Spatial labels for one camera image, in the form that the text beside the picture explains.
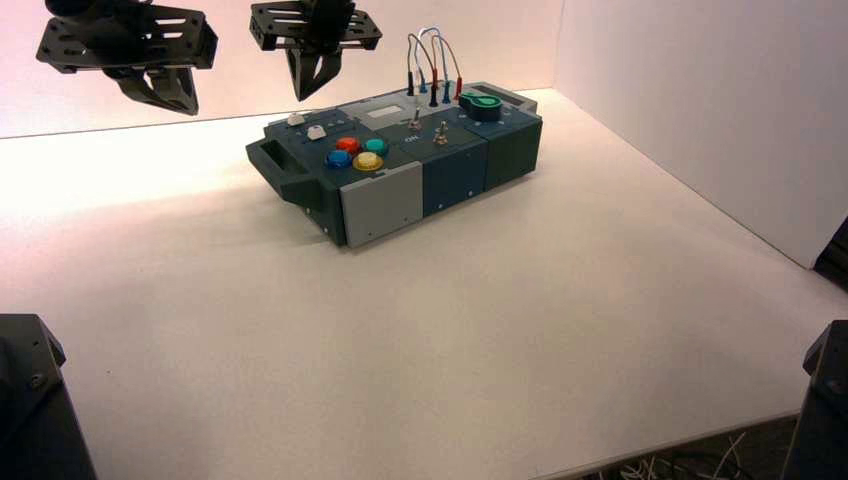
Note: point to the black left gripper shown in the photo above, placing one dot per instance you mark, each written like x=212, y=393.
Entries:
x=126, y=40

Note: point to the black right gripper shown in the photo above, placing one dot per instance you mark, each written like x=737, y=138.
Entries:
x=314, y=26

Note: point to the white slider knob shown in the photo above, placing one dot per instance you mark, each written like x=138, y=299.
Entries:
x=316, y=132
x=295, y=119

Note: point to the small grey display screen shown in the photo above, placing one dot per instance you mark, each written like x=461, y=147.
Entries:
x=384, y=112

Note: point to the red round push button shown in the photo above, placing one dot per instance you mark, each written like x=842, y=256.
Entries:
x=347, y=144

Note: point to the blue round push button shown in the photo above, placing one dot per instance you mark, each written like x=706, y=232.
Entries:
x=338, y=159

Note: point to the teal round push button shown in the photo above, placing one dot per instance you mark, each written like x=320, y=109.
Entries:
x=376, y=146

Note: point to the yellow round push button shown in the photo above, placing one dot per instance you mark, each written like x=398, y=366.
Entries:
x=367, y=162

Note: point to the dark blue grey control box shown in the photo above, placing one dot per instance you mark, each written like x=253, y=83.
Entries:
x=411, y=166

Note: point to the green rotary knob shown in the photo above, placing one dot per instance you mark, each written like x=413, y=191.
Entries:
x=482, y=106

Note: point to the metal toggle switch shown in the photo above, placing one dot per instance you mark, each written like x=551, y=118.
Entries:
x=413, y=119
x=439, y=135

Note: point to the dark object behind wall panel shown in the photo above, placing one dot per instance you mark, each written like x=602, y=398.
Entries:
x=835, y=262

